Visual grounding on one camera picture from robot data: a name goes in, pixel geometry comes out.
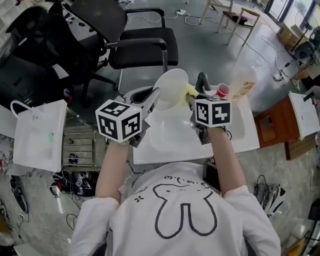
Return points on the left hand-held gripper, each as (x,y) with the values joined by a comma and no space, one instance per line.
(117,120)

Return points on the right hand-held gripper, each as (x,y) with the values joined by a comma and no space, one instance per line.
(212,112)

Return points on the white plate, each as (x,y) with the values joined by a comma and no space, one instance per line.
(171,87)

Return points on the person's left forearm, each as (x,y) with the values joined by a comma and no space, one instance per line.
(111,170)

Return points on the person's right forearm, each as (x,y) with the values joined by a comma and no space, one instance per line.
(226,160)

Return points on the black faucet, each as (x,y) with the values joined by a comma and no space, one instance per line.
(201,81)

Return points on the red plastic cup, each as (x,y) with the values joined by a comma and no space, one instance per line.
(222,90)

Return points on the large white sink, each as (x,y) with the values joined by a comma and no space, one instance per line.
(175,135)

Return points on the clear bottle with orange label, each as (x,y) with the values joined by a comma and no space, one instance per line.
(243,81)

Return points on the black chair with armrests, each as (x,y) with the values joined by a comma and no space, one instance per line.
(145,42)

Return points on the black box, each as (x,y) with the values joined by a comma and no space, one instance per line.
(212,175)

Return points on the white power adapter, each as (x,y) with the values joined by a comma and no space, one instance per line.
(277,76)

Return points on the brown wooden cabinet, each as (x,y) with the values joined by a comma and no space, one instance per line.
(280,125)

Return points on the white power strip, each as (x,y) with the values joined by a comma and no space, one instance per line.
(181,11)

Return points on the light wooden chair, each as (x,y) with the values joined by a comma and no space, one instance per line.
(241,18)

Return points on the white sheet of paper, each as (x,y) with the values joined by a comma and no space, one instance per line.
(60,71)

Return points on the black device with printed tag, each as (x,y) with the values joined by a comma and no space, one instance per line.
(82,183)

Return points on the black mesh office chair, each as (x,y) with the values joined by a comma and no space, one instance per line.
(50,55)

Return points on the cardboard box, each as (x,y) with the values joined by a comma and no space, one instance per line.
(291,35)

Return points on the person's white printed shirt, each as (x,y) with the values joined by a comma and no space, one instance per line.
(175,220)

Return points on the small white sink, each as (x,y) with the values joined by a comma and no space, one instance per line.
(37,140)

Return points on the white and black helmet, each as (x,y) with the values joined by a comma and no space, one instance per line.
(275,200)

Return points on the white curved tube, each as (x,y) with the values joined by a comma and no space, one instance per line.
(15,103)

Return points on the light wooden table frame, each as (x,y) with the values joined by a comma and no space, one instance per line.
(217,7)

